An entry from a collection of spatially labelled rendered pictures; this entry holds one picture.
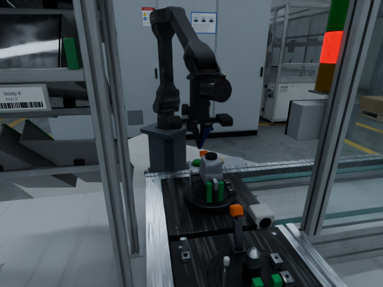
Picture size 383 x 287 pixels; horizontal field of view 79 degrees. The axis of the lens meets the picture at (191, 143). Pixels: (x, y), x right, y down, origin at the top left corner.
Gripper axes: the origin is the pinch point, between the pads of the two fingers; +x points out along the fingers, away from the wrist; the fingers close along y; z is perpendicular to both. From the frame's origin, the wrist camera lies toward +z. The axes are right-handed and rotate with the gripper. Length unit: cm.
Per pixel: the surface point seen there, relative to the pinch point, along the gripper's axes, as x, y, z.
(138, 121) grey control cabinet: 68, 36, 281
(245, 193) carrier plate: 12.2, -10.4, -13.0
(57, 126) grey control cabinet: 70, 148, 281
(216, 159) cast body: 0.7, -1.2, -14.6
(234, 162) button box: 12.8, -14.6, 8.0
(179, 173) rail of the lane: 13.1, 5.8, 3.0
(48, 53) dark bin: -23.2, 25.4, -31.1
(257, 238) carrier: 12.4, -6.4, -29.1
